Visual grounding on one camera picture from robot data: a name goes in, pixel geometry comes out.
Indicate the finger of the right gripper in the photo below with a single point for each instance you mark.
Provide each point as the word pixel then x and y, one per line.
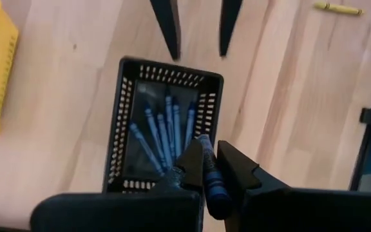
pixel 229 22
pixel 169 25

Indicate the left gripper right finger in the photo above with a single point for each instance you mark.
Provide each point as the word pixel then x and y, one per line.
pixel 301 212

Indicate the yellow crayon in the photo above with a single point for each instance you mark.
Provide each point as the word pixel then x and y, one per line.
pixel 338 8

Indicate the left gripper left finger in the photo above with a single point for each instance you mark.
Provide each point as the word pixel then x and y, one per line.
pixel 124 212

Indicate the blue crayon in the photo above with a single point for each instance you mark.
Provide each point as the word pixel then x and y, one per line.
pixel 216 183
pixel 145 148
pixel 164 138
pixel 176 129
pixel 155 132
pixel 170 122

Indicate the black plastic basket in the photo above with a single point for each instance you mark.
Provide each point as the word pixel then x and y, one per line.
pixel 121 96

